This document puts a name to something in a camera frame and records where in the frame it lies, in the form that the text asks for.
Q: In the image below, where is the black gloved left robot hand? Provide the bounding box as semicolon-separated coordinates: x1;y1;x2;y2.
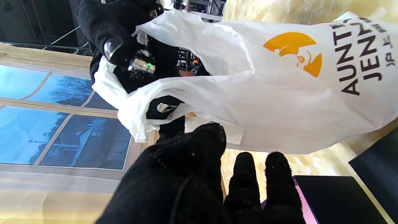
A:
95;122;307;224

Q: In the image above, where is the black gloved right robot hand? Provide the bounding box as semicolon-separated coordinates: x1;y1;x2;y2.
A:
75;0;212;143

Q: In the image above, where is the white plastic bag orange logo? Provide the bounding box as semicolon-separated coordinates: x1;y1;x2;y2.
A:
92;9;398;155

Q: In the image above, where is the black gift box pink inside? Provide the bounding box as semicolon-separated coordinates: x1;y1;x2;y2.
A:
261;175;389;224

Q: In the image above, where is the black gift box lid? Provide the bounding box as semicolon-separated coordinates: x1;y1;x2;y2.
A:
348;128;398;215

